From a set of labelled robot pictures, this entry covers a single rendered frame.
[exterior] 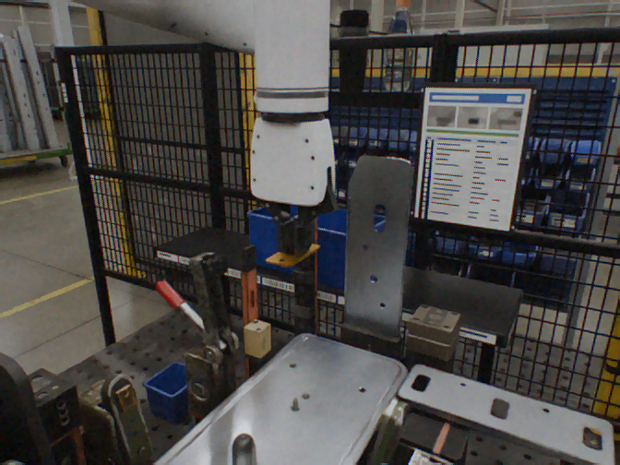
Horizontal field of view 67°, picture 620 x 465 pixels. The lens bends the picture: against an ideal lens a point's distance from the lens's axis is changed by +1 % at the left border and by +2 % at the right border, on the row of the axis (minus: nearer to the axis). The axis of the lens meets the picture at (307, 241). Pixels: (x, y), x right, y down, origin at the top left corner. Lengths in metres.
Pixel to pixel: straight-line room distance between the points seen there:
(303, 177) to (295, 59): 0.13
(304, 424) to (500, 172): 0.65
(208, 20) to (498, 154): 0.66
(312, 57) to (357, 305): 0.53
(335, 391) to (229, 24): 0.55
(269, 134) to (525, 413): 0.55
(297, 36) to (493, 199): 0.66
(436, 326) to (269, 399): 0.31
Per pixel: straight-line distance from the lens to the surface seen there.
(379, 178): 0.83
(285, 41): 0.54
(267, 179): 0.58
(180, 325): 1.60
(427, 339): 0.87
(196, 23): 0.62
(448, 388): 0.82
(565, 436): 0.79
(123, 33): 3.32
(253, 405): 0.76
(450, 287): 1.08
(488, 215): 1.09
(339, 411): 0.75
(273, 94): 0.54
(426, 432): 0.76
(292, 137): 0.55
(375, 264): 0.88
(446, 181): 1.09
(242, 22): 0.65
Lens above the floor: 1.48
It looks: 20 degrees down
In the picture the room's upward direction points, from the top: straight up
